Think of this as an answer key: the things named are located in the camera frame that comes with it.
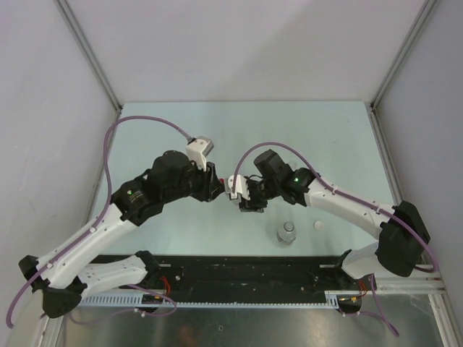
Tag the slotted cable duct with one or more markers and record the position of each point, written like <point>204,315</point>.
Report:
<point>323,299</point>

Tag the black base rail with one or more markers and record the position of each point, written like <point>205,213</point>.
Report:
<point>210,277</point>

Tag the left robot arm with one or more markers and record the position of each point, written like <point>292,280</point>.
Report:
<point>66,276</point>

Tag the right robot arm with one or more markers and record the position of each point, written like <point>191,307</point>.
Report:
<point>399,231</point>

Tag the left aluminium corner post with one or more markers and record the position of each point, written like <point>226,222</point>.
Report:
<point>74,26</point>

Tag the aluminium corner post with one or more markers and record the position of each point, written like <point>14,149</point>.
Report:
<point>74,26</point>
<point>410,40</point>

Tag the short clear bottle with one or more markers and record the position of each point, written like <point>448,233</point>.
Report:
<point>286,233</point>

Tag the white bottle cap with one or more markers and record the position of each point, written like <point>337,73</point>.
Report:
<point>318,225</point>

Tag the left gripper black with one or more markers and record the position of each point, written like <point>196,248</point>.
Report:
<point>211,186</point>

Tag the right aluminium corner post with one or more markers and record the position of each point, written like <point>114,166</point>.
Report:
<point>410,40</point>

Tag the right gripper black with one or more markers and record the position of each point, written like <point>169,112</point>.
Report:
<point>252,204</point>

